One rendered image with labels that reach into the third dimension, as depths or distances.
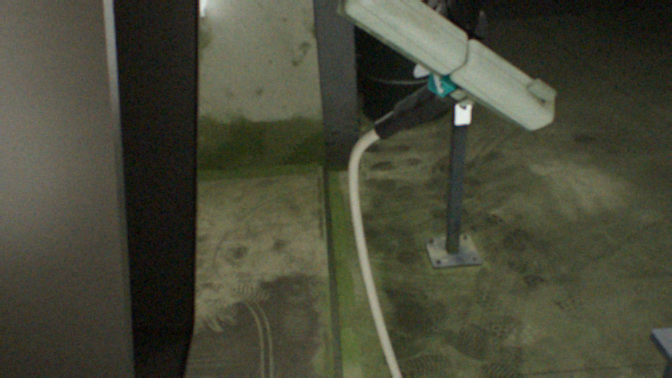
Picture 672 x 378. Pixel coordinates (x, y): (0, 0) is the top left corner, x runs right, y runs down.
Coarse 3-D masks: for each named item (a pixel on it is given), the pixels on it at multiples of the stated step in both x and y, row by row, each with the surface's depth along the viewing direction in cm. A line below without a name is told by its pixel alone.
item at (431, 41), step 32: (352, 0) 58; (384, 0) 58; (416, 0) 61; (384, 32) 60; (416, 32) 60; (448, 32) 62; (448, 64) 63; (480, 64) 64; (416, 96) 74; (448, 96) 70; (480, 96) 68; (512, 96) 67; (544, 96) 69; (384, 128) 79
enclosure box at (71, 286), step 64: (0, 0) 43; (64, 0) 43; (128, 0) 100; (192, 0) 101; (0, 64) 45; (64, 64) 46; (128, 64) 105; (192, 64) 106; (0, 128) 48; (64, 128) 48; (128, 128) 112; (192, 128) 113; (0, 192) 51; (64, 192) 52; (128, 192) 119; (192, 192) 120; (0, 256) 54; (64, 256) 55; (128, 256) 127; (192, 256) 129; (0, 320) 58; (64, 320) 59; (128, 320) 62; (192, 320) 139
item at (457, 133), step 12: (456, 132) 203; (456, 144) 205; (456, 156) 208; (456, 168) 211; (456, 180) 213; (456, 192) 216; (456, 204) 219; (456, 216) 222; (456, 228) 225; (456, 240) 228; (456, 252) 231
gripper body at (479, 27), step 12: (432, 0) 75; (456, 0) 72; (468, 0) 74; (456, 12) 71; (468, 12) 73; (480, 12) 74; (456, 24) 71; (468, 24) 72; (480, 24) 74; (468, 36) 73; (480, 36) 73
